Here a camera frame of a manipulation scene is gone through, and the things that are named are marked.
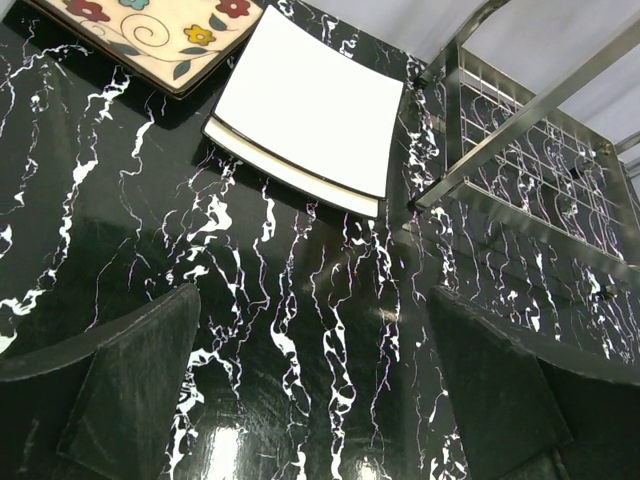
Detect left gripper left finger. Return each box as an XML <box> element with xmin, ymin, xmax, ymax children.
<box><xmin>1</xmin><ymin>283</ymin><xmax>201</xmax><ymax>479</ymax></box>

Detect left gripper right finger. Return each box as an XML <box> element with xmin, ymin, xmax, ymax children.
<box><xmin>428</xmin><ymin>287</ymin><xmax>639</xmax><ymax>479</ymax></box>

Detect floral square ceramic plate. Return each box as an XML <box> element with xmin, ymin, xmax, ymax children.
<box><xmin>31</xmin><ymin>0</ymin><xmax>264</xmax><ymax>98</ymax></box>

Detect white black-rimmed square plate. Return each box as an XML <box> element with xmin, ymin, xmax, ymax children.
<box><xmin>212</xmin><ymin>6</ymin><xmax>404</xmax><ymax>199</ymax></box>

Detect steel two-tier dish rack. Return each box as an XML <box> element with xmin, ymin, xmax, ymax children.
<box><xmin>409</xmin><ymin>1</ymin><xmax>639</xmax><ymax>296</ymax></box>

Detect black marble pattern mat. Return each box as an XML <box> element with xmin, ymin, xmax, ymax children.
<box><xmin>1</xmin><ymin>2</ymin><xmax>639</xmax><ymax>479</ymax></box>

